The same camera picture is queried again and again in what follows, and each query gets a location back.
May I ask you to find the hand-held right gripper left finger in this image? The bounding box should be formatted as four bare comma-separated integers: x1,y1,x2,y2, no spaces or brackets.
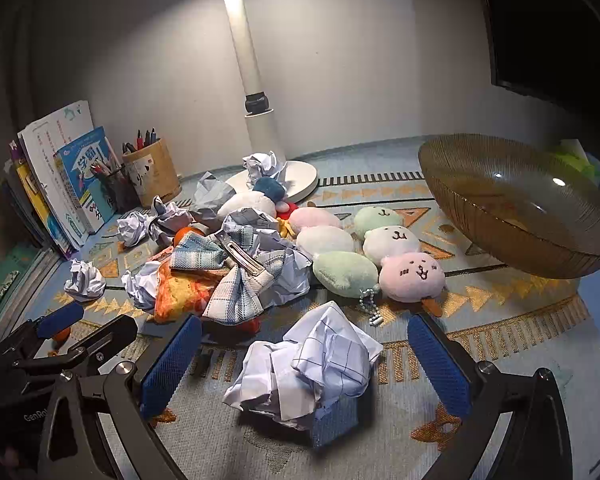
39,314,203,480

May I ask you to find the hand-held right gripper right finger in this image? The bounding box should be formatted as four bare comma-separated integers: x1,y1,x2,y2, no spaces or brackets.
407,314,574,480

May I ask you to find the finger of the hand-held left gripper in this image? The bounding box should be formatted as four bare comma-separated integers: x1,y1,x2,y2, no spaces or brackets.
0,303,85,361
15,314,138,378

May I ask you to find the white paper ball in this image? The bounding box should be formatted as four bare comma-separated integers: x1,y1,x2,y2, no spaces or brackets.
63,259,107,303
222,209,281,235
257,232,313,307
121,260,163,311
149,195,195,243
116,210,155,247
189,171,237,223
242,150,288,187

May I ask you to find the orange snack packet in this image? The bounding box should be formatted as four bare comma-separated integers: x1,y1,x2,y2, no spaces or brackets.
152,259,261,336

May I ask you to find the plaid bow hair clip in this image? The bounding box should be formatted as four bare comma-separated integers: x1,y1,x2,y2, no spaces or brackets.
170,225,287,322

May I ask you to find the large grid paper ball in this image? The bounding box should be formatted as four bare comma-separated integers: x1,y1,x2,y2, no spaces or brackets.
222,301,385,432

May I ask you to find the pastel dango plush keychain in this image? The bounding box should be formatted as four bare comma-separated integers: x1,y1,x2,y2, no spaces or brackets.
354,206,448,317
289,206,385,328

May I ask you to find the golden woven bowl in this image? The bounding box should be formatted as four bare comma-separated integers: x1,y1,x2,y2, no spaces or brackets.
418,133,600,280

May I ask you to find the white plush toy blue hat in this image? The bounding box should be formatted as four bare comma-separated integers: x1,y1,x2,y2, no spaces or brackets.
216,176,301,238

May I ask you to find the stack of green notebooks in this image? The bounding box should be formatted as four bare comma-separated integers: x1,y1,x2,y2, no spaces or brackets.
0,242,63,333

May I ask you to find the blue patterned woven mat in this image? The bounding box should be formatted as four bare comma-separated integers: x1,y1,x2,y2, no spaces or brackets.
10,147,600,480

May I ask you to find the row of dark books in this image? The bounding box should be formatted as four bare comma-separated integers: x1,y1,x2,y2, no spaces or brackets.
0,160,56,256

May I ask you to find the teal thin notebook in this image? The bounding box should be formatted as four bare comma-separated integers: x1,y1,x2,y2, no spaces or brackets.
86,190,118,233

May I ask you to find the yellow purple book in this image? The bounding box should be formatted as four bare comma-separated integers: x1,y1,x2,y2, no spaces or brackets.
7,142,76,258

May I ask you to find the black mesh pen cup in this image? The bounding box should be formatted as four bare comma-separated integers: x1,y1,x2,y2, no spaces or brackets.
94,165,142,214

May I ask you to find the blue cover workbook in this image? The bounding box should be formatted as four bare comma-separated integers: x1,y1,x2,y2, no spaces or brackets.
54,126,120,235

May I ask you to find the bundle of pink pens pencils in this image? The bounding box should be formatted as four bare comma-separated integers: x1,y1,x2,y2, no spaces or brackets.
89,136,127,177

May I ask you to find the bamboo cylinder pen holder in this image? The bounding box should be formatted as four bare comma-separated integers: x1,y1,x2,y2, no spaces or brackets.
121,137,183,206

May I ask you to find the bundle of black red pens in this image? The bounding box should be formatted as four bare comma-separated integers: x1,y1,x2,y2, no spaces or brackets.
121,127,161,155

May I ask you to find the light green packet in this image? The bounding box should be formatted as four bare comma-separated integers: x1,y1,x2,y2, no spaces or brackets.
554,139,600,181

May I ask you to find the white desk lamp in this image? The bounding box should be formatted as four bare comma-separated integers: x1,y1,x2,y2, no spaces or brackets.
214,0,320,205

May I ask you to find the black monitor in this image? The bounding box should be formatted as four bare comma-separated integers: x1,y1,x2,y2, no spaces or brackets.
480,0,600,117

